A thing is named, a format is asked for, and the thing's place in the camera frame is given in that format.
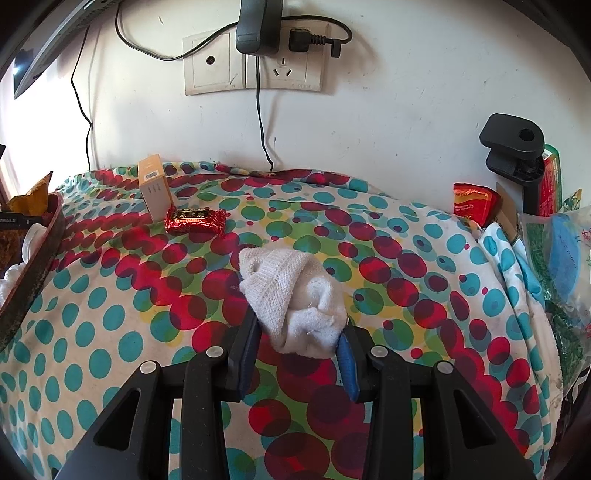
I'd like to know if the red candy packet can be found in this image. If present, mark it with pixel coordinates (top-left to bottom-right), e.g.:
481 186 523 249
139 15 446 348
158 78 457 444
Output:
165 206 228 236

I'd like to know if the brown cardboard piece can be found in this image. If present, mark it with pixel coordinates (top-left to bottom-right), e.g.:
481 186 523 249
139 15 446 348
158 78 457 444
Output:
496 180 525 245

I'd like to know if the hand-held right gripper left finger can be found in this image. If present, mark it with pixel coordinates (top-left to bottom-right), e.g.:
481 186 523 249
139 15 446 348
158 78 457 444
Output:
54 305 262 480

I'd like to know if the black charger cable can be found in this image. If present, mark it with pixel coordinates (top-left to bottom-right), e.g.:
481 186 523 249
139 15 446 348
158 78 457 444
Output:
255 55 275 172

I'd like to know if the yellow snack bag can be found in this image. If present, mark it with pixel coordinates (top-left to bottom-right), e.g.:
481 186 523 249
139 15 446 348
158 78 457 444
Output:
9 171 54 215

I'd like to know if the clear plastic bag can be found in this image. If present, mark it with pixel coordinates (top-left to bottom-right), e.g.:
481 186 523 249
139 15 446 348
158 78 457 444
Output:
517 194 591 324

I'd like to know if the white wall power outlet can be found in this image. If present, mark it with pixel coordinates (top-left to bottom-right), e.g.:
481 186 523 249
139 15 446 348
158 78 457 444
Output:
244 21 333 95

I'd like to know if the red snack packet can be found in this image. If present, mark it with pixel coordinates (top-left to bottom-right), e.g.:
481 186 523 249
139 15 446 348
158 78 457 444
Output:
452 182 502 227

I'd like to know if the yellow cardboard box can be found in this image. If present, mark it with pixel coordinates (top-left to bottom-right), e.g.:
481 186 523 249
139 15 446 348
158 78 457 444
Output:
137 154 177 221

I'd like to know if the green and red packet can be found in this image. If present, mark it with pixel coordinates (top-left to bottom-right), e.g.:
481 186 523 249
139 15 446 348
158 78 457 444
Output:
538 144 564 217

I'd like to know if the black power plug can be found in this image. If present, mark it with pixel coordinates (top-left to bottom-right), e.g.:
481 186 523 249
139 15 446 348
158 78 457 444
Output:
288 25 354 60

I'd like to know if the black clamp stand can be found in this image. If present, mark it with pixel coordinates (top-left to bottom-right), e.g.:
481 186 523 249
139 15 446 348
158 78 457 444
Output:
479 113 546 217

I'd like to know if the polka dot blanket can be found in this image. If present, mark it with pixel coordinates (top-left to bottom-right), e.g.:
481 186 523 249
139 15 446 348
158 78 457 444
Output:
0 159 566 480

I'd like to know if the thin black cable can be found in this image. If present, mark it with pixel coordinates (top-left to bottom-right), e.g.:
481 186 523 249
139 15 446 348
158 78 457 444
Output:
71 25 95 171

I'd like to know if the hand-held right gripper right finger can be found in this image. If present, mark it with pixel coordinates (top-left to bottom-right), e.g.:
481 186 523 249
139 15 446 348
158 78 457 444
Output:
336 325 539 480

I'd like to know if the looped black cable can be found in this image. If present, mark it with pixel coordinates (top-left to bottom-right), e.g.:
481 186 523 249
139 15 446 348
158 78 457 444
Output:
115 0 241 62

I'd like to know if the black charger adapter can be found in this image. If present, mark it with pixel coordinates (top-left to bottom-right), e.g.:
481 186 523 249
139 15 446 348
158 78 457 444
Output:
235 0 283 57

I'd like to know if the monitor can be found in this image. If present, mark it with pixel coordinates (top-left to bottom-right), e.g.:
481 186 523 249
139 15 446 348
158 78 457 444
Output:
13 0 123 100

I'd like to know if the red-brown tray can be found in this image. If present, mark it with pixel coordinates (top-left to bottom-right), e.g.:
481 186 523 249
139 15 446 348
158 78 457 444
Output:
0 191 66 347

